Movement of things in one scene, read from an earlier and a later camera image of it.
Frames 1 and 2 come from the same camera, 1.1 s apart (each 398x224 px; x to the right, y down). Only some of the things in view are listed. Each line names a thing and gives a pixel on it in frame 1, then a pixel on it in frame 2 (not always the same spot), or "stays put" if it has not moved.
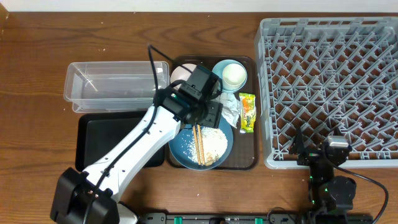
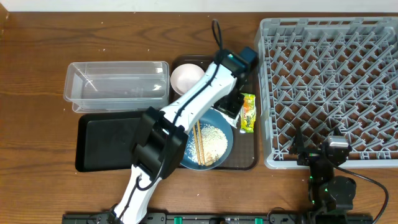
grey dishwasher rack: (329, 76) stays put
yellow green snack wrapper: (248, 112) stays put
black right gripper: (310, 155) stays put
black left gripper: (216, 120) -> (234, 111)
